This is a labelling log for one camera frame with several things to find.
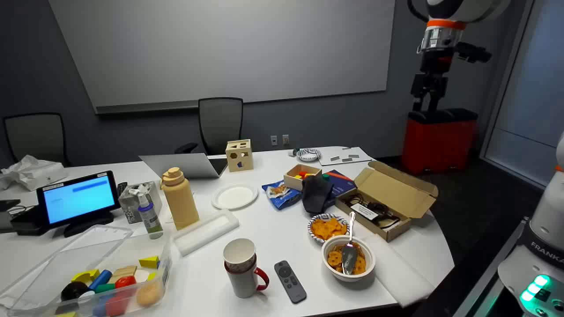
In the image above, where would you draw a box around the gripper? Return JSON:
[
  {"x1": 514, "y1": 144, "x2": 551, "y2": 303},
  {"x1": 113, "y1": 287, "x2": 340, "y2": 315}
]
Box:
[{"x1": 411, "y1": 48, "x2": 454, "y2": 112}]

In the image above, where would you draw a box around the grey remote control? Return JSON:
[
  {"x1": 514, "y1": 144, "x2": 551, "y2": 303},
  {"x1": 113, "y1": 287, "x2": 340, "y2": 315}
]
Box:
[{"x1": 274, "y1": 260, "x2": 308, "y2": 305}]

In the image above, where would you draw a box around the red bin with black lid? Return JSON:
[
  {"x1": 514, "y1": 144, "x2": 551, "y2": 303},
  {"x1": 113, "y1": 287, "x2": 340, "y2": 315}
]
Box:
[{"x1": 401, "y1": 108, "x2": 479, "y2": 175}]

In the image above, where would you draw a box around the open cardboard box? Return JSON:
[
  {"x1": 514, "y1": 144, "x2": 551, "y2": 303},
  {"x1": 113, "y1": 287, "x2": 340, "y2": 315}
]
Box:
[{"x1": 334, "y1": 160, "x2": 439, "y2": 243}]

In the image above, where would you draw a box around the white sheet of paper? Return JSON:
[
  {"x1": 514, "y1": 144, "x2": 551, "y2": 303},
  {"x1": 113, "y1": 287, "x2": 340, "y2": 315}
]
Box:
[{"x1": 318, "y1": 146, "x2": 373, "y2": 167}]

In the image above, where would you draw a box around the glass door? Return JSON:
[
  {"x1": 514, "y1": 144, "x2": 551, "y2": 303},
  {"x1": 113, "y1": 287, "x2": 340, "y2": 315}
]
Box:
[{"x1": 479, "y1": 0, "x2": 564, "y2": 189}]

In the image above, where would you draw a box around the blue book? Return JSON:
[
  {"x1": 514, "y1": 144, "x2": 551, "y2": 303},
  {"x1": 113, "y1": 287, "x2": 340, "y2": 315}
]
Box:
[{"x1": 323, "y1": 170, "x2": 357, "y2": 208}]

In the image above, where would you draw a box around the black cloth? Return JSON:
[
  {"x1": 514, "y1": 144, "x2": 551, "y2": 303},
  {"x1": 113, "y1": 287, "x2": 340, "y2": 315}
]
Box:
[{"x1": 301, "y1": 174, "x2": 334, "y2": 215}]

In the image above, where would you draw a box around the small cardboard box with blocks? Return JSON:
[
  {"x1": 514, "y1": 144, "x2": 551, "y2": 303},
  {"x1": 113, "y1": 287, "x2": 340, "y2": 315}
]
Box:
[{"x1": 283, "y1": 163, "x2": 323, "y2": 192}]

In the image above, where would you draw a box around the blue snack bag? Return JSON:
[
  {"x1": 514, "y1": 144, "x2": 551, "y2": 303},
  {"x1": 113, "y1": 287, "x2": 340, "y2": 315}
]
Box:
[{"x1": 261, "y1": 179, "x2": 303, "y2": 211}]

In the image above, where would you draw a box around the white bowl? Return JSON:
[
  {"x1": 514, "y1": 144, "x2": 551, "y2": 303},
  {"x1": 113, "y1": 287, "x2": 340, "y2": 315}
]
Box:
[{"x1": 321, "y1": 235, "x2": 377, "y2": 283}]

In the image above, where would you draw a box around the silver spoon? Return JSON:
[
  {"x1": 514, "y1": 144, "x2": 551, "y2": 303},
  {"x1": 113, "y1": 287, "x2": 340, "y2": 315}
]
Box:
[{"x1": 341, "y1": 211, "x2": 356, "y2": 276}]

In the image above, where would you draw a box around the patterned paper bowl with crackers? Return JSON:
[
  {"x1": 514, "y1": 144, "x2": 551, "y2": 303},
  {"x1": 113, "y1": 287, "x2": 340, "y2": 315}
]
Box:
[{"x1": 307, "y1": 213, "x2": 352, "y2": 245}]

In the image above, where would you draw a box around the heap of crackers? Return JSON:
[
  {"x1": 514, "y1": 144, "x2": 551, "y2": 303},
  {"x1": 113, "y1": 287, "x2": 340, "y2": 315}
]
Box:
[{"x1": 327, "y1": 243, "x2": 367, "y2": 275}]

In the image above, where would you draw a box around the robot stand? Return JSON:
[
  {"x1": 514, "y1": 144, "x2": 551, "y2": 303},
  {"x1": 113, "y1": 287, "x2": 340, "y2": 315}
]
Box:
[{"x1": 454, "y1": 216, "x2": 564, "y2": 317}]

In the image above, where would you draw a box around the wooden shape sorter box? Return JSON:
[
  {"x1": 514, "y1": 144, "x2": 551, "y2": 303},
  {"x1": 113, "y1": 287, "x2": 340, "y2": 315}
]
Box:
[{"x1": 225, "y1": 139, "x2": 254, "y2": 173}]

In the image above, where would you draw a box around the office chair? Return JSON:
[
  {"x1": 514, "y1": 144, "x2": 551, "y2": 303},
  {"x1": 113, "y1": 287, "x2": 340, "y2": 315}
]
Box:
[
  {"x1": 3, "y1": 112, "x2": 70, "y2": 167},
  {"x1": 174, "y1": 97, "x2": 244, "y2": 156}
]

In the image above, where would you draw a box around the whiteboard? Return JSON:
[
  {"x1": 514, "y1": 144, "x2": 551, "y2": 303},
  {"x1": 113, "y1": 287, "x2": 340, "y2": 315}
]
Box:
[{"x1": 48, "y1": 0, "x2": 396, "y2": 115}]

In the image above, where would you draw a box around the white paper plate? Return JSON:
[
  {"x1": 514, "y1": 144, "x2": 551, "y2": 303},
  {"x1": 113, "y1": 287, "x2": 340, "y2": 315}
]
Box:
[{"x1": 211, "y1": 183, "x2": 259, "y2": 211}]

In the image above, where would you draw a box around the grey laptop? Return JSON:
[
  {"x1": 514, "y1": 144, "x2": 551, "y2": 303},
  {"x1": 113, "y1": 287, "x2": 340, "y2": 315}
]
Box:
[{"x1": 138, "y1": 153, "x2": 229, "y2": 179}]

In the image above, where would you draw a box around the white foam tray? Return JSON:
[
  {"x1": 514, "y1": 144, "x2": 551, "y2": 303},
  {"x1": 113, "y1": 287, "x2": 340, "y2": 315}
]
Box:
[{"x1": 172, "y1": 210, "x2": 240, "y2": 257}]

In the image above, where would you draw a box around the tan water bottle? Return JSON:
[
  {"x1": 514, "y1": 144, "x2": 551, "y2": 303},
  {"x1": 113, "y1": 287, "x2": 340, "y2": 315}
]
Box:
[{"x1": 160, "y1": 167, "x2": 200, "y2": 231}]

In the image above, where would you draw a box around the spray bottle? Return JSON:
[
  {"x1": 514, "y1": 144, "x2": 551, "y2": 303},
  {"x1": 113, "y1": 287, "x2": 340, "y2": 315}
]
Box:
[{"x1": 134, "y1": 185, "x2": 164, "y2": 240}]

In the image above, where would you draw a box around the grey tissue box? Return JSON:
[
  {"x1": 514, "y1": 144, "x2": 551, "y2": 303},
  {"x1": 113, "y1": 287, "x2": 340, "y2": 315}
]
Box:
[{"x1": 118, "y1": 181, "x2": 163, "y2": 224}]

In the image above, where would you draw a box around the tan ball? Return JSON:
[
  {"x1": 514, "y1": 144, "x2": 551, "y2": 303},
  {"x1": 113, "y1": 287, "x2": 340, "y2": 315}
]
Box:
[{"x1": 135, "y1": 281, "x2": 164, "y2": 308}]

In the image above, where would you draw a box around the plain wooden block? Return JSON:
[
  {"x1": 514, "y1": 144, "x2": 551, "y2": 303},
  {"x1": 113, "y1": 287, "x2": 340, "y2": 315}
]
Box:
[{"x1": 108, "y1": 265, "x2": 138, "y2": 284}]

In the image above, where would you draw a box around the tablet screen on stand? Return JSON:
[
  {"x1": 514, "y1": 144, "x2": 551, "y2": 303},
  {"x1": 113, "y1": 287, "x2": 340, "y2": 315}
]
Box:
[{"x1": 36, "y1": 170, "x2": 121, "y2": 238}]

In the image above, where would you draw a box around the red block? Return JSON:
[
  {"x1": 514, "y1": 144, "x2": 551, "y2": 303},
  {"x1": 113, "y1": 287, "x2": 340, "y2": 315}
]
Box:
[{"x1": 104, "y1": 295, "x2": 131, "y2": 317}]

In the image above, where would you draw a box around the blue cylinder block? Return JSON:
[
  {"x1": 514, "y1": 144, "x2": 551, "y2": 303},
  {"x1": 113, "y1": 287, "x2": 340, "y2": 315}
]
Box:
[{"x1": 88, "y1": 269, "x2": 113, "y2": 291}]

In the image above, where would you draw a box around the white plastic bag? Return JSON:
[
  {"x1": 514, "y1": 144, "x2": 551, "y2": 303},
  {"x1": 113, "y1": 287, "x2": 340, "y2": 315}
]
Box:
[{"x1": 0, "y1": 155, "x2": 69, "y2": 192}]

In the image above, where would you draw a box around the black ball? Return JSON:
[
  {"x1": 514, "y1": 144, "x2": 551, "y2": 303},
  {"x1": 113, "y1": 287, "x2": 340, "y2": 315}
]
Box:
[{"x1": 60, "y1": 281, "x2": 91, "y2": 302}]

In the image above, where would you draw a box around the clear plastic bin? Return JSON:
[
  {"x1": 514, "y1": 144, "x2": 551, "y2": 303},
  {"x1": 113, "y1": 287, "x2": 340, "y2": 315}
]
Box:
[{"x1": 0, "y1": 224, "x2": 173, "y2": 317}]

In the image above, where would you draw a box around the black device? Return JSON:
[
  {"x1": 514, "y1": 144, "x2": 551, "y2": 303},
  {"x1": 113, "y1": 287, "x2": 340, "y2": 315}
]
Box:
[{"x1": 0, "y1": 199, "x2": 47, "y2": 236}]

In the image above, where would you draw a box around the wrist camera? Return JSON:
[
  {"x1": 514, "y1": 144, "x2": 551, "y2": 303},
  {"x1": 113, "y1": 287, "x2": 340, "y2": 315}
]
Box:
[{"x1": 455, "y1": 41, "x2": 492, "y2": 63}]

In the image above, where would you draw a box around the bundle of black cables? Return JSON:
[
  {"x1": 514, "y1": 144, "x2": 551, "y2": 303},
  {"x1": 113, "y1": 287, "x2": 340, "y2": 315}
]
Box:
[{"x1": 347, "y1": 194, "x2": 401, "y2": 230}]

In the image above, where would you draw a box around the white mug with red handle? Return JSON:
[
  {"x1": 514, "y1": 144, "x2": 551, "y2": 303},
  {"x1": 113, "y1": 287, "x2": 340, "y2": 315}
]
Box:
[{"x1": 223, "y1": 238, "x2": 270, "y2": 299}]

